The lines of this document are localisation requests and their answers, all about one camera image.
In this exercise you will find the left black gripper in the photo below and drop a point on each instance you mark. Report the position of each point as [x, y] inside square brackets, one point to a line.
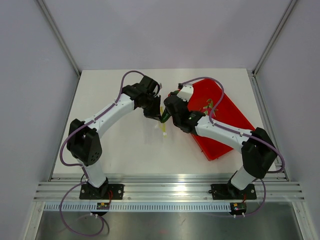
[156, 113]

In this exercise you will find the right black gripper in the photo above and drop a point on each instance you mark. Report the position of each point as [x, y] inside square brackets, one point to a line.
[185, 103]

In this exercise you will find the green cucumber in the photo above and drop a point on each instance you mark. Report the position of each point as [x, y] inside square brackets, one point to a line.
[165, 116]

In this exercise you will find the clear zip top bag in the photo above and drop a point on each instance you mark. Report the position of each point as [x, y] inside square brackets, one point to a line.
[154, 131]

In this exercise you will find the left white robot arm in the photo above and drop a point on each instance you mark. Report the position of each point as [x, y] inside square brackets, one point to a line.
[84, 137]

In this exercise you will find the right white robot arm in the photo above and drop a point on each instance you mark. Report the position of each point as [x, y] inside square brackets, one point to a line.
[257, 150]

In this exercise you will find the pink dragon fruit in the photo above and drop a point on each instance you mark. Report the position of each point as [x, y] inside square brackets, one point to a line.
[208, 108]

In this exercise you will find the red plastic tray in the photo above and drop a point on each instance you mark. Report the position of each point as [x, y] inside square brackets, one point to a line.
[227, 113]

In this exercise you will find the left small circuit board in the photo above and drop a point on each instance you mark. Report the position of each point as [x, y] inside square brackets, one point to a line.
[103, 206]

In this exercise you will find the small circuit board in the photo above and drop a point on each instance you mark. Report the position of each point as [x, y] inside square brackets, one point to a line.
[103, 206]
[238, 207]

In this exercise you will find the right small circuit board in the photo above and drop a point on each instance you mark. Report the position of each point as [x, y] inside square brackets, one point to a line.
[238, 207]

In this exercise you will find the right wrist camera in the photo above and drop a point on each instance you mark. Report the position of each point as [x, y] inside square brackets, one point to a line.
[185, 92]

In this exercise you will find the right aluminium frame post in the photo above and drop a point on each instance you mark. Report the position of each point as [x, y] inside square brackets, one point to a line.
[275, 35]

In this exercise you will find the aluminium frame post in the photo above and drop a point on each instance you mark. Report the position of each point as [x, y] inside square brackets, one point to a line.
[275, 35]
[45, 11]

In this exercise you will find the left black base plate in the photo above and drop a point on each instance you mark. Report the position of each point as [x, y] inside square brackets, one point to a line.
[109, 192]

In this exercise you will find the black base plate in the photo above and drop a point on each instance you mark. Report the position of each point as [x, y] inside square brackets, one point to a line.
[226, 191]
[109, 192]

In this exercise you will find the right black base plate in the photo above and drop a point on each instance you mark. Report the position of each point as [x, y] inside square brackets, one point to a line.
[226, 191]

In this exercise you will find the aluminium mounting rail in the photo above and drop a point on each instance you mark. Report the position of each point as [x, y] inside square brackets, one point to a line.
[170, 187]

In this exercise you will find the left aluminium frame post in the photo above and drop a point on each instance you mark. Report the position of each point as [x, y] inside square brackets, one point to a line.
[45, 11]

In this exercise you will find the white slotted cable duct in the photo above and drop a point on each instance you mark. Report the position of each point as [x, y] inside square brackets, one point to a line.
[193, 207]

